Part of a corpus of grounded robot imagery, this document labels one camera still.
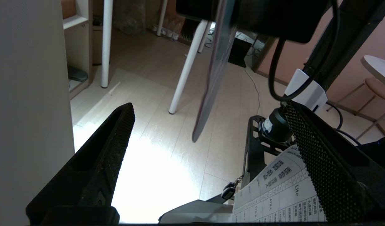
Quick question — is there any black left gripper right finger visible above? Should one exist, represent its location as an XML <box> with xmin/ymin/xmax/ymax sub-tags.
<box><xmin>282</xmin><ymin>100</ymin><xmax>385</xmax><ymax>223</ymax></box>

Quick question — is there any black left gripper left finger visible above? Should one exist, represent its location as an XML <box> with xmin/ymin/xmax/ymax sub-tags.
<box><xmin>25</xmin><ymin>102</ymin><xmax>136</xmax><ymax>225</ymax></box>

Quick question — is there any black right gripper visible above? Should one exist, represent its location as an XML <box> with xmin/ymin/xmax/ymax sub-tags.
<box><xmin>176</xmin><ymin>0</ymin><xmax>333</xmax><ymax>44</ymax></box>

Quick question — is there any grey-blue do-not-disturb door sign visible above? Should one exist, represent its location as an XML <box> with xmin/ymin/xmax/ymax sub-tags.
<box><xmin>192</xmin><ymin>0</ymin><xmax>239</xmax><ymax>143</ymax></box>

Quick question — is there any beige wooden door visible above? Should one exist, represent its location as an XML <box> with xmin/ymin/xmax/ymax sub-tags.
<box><xmin>0</xmin><ymin>0</ymin><xmax>76</xmax><ymax>225</ymax></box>

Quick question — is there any printed paper sheet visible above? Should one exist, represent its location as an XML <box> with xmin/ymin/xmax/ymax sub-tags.
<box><xmin>232</xmin><ymin>145</ymin><xmax>328</xmax><ymax>224</ymax></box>

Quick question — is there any clear plastic bag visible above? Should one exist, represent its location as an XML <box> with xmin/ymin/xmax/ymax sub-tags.
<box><xmin>112</xmin><ymin>0</ymin><xmax>163</xmax><ymax>35</ymax></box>

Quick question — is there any wooden stool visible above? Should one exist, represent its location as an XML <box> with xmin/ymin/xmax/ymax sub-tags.
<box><xmin>325</xmin><ymin>77</ymin><xmax>385</xmax><ymax>141</ymax></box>

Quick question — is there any black slipper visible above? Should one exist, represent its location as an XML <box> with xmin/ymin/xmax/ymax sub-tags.
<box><xmin>67</xmin><ymin>65</ymin><xmax>89</xmax><ymax>83</ymax></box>

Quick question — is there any black key fob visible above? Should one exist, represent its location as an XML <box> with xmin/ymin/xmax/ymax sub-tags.
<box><xmin>221</xmin><ymin>175</ymin><xmax>245</xmax><ymax>201</ymax></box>

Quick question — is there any round white table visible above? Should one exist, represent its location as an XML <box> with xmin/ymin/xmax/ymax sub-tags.
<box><xmin>360</xmin><ymin>55</ymin><xmax>385</xmax><ymax>84</ymax></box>

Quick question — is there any cream wardrobe shelf unit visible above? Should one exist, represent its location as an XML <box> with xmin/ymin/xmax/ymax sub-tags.
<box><xmin>61</xmin><ymin>0</ymin><xmax>94</xmax><ymax>100</ymax></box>

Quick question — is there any black box with cables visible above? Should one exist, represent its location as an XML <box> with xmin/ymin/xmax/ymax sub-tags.
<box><xmin>228</xmin><ymin>30</ymin><xmax>259</xmax><ymax>68</ymax></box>

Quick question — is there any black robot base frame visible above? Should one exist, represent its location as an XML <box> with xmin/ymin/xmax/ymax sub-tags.
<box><xmin>244</xmin><ymin>115</ymin><xmax>295</xmax><ymax>189</ymax></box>

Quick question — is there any black right camera cable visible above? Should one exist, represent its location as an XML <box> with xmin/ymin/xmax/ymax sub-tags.
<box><xmin>267</xmin><ymin>0</ymin><xmax>341</xmax><ymax>103</ymax></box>

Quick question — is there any thin white cable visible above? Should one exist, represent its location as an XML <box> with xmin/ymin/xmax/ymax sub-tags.
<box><xmin>244</xmin><ymin>67</ymin><xmax>263</xmax><ymax>116</ymax></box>

